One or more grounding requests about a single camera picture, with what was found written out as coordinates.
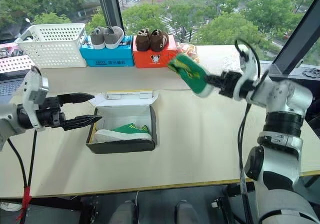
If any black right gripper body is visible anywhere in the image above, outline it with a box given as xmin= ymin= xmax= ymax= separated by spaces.
xmin=218 ymin=70 xmax=243 ymax=99

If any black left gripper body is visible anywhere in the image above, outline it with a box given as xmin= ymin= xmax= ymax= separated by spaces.
xmin=36 ymin=95 xmax=67 ymax=130

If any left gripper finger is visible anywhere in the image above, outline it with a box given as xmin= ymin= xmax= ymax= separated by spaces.
xmin=57 ymin=92 xmax=96 ymax=106
xmin=62 ymin=114 xmax=103 ymax=132

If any green sneaker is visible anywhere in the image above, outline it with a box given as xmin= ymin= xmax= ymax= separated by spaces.
xmin=94 ymin=123 xmax=153 ymax=143
xmin=166 ymin=53 xmax=214 ymax=99

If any black shoebox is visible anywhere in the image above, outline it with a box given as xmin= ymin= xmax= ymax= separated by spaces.
xmin=85 ymin=89 xmax=160 ymax=155

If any blue shoebox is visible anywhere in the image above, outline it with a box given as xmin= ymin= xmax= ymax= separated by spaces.
xmin=79 ymin=35 xmax=135 ymax=68

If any orange shoebox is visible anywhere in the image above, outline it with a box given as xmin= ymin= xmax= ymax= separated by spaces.
xmin=132 ymin=34 xmax=181 ymax=69

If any clear plastic snack bag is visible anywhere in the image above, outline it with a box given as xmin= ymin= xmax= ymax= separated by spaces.
xmin=174 ymin=42 xmax=199 ymax=63

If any grey laptop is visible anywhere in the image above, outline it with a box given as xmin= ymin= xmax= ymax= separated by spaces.
xmin=0 ymin=76 xmax=26 ymax=103

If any white perforated plastic basket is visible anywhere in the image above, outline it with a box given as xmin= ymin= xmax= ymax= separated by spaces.
xmin=14 ymin=23 xmax=88 ymax=69

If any pink perforated plastic basket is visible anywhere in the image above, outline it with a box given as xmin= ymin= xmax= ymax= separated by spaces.
xmin=0 ymin=54 xmax=35 ymax=74

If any grey sneaker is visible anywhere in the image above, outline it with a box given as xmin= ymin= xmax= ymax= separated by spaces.
xmin=103 ymin=25 xmax=125 ymax=49
xmin=90 ymin=26 xmax=107 ymax=50

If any brown shoe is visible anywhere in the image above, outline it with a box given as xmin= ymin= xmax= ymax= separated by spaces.
xmin=149 ymin=28 xmax=170 ymax=52
xmin=135 ymin=28 xmax=152 ymax=52

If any pink printed package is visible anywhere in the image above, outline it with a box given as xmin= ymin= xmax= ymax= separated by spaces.
xmin=0 ymin=42 xmax=21 ymax=59

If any red tape wrap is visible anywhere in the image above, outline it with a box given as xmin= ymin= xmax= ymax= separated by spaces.
xmin=16 ymin=186 xmax=33 ymax=222

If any dark window mullion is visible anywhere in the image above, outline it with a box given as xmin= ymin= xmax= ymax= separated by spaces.
xmin=95 ymin=0 xmax=125 ymax=33

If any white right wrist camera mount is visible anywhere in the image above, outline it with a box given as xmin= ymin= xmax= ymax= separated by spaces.
xmin=234 ymin=41 xmax=261 ymax=102

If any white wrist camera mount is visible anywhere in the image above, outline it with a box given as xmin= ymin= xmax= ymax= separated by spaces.
xmin=234 ymin=41 xmax=261 ymax=102
xmin=11 ymin=68 xmax=50 ymax=132

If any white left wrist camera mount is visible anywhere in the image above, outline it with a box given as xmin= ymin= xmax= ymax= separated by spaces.
xmin=11 ymin=68 xmax=50 ymax=132

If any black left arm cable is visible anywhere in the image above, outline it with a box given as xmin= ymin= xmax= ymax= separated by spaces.
xmin=6 ymin=129 xmax=38 ymax=224

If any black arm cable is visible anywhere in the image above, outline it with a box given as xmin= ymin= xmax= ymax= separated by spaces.
xmin=234 ymin=39 xmax=262 ymax=224
xmin=6 ymin=129 xmax=38 ymax=224

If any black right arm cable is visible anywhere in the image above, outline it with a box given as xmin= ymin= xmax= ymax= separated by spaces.
xmin=234 ymin=39 xmax=262 ymax=224

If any dark slanted window frame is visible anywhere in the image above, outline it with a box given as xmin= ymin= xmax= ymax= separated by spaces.
xmin=270 ymin=0 xmax=320 ymax=75

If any thin black cable coil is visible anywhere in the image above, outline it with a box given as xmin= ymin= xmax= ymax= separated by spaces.
xmin=301 ymin=67 xmax=320 ymax=79

